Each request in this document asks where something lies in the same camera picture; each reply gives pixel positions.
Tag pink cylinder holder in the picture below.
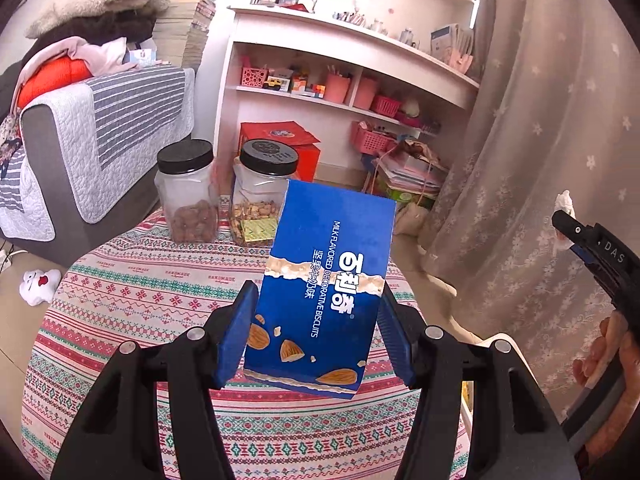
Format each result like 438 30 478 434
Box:
325 71 351 104
354 77 379 111

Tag floral patterned cloth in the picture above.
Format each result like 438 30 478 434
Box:
0 115 23 181

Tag pile of papers and folders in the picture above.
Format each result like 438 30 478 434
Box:
372 140 448 196

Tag pink lattice basket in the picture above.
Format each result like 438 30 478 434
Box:
241 57 266 88

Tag clear jar with yellow label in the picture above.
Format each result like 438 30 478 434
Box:
227 139 300 248

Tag beige cloth bag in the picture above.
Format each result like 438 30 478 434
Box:
395 202 428 236

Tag green and white tissue box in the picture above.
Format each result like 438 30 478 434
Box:
385 187 436 211

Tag pile of folded blankets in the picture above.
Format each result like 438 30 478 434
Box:
15 10 158 81

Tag grey striped quilted sofa cover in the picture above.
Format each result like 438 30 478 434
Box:
0 66 196 241

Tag dark grey sofa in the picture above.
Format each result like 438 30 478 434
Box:
0 65 221 268

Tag red cardboard box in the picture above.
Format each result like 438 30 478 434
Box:
237 121 322 183

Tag orange cloth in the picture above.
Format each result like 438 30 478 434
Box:
17 57 93 108

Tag beige fluffy blanket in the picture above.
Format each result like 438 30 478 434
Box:
25 0 171 40

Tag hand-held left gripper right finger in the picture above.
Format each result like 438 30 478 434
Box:
376 282 581 480

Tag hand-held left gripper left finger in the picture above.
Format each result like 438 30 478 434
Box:
50 280 261 480

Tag white bookshelf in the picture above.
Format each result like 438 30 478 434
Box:
212 0 481 201

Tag small pink plastic basket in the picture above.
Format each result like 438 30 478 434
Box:
371 95 402 116

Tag person's right hand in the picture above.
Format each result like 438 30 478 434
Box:
572 316 622 387

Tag blue and white tissue pack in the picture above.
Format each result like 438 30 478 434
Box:
122 47 161 67

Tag upright white booklets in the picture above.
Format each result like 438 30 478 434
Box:
430 22 476 61

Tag tall stack of books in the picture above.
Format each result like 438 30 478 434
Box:
152 0 217 71

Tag pink small bag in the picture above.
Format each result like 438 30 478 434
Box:
447 47 473 73

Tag clear jar of brown nuts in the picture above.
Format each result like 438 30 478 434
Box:
156 139 221 244

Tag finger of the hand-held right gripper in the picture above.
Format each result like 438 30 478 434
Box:
571 243 614 287
551 210 601 249

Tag white tissue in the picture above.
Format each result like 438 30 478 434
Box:
552 190 577 252

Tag round table patterned cloth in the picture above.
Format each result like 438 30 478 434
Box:
20 207 481 480

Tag blue biscuit box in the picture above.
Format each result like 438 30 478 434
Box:
243 178 397 401

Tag white and pink plush toy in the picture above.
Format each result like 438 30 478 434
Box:
397 99 423 126

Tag beige floral lace curtain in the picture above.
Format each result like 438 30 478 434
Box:
390 0 640 411

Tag large pink plastic basket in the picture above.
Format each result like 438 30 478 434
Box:
350 122 396 156

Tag pink and white clothing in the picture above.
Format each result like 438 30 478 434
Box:
20 36 128 91

